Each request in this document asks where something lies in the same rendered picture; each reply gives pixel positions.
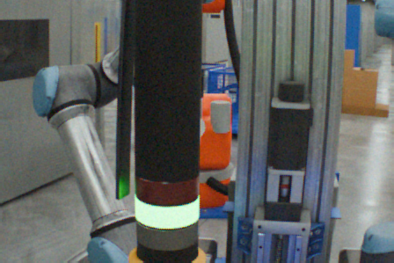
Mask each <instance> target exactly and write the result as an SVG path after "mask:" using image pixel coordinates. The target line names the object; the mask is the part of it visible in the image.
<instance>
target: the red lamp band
mask: <svg viewBox="0 0 394 263"><path fill-rule="evenodd" d="M199 194H200V174H199V175H198V176H197V178H193V179H190V180H186V181H182V182H177V183H157V182H152V181H148V180H145V179H140V178H138V176H137V175H135V195H136V197H137V198H138V199H141V200H143V201H146V202H149V203H155V204H161V205H173V204H183V203H187V202H189V201H193V200H194V199H197V197H198V196H199Z"/></svg>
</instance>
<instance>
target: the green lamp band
mask: <svg viewBox="0 0 394 263"><path fill-rule="evenodd" d="M199 201H200V196H199V198H198V199H197V201H194V202H193V203H191V204H189V205H185V206H181V207H157V206H150V205H147V204H144V203H143V202H139V201H138V200H137V199H136V197H135V217H136V219H137V220H138V221H139V222H141V223H144V224H146V225H148V226H150V227H158V228H180V227H184V226H187V225H190V224H191V223H194V222H195V221H197V219H198V218H199Z"/></svg>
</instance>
